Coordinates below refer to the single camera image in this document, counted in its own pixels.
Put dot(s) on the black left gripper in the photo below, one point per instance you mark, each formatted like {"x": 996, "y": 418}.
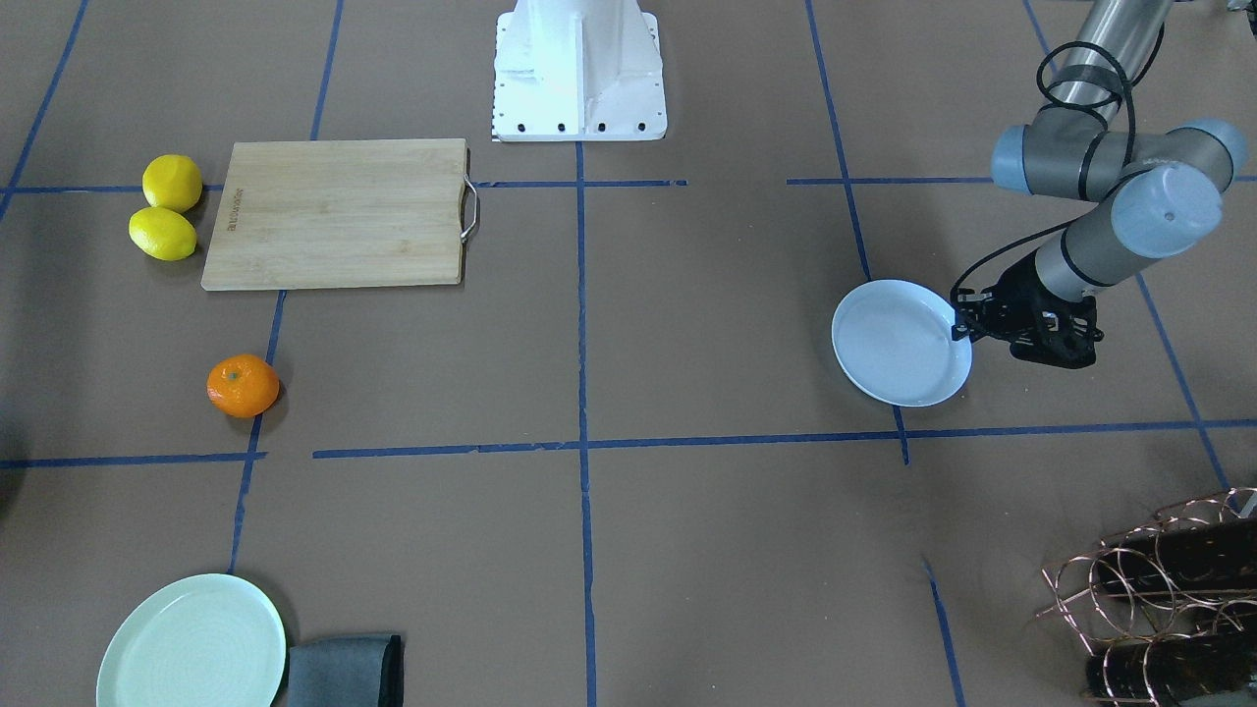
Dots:
{"x": 1013, "y": 293}

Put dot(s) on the light blue plate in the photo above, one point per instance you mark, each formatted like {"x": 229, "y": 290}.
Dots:
{"x": 894, "y": 341}

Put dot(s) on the orange fruit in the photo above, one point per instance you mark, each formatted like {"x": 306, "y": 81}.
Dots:
{"x": 243, "y": 386}

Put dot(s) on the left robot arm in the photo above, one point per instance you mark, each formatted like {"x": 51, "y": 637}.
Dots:
{"x": 1152, "y": 196}

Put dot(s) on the light green plate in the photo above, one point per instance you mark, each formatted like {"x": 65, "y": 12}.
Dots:
{"x": 210, "y": 639}

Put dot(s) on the dark wine bottle middle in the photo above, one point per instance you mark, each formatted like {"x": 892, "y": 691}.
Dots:
{"x": 1207, "y": 562}

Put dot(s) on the bamboo cutting board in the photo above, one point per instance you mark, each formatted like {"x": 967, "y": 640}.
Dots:
{"x": 320, "y": 214}

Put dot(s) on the dark grey folded cloth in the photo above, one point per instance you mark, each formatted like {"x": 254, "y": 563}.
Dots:
{"x": 347, "y": 670}

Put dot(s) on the yellow lemon far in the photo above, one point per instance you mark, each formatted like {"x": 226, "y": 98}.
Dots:
{"x": 173, "y": 182}

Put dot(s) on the copper wire bottle rack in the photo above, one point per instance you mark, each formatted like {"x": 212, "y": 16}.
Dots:
{"x": 1165, "y": 610}

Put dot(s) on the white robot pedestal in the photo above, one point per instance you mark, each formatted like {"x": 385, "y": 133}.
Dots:
{"x": 578, "y": 70}

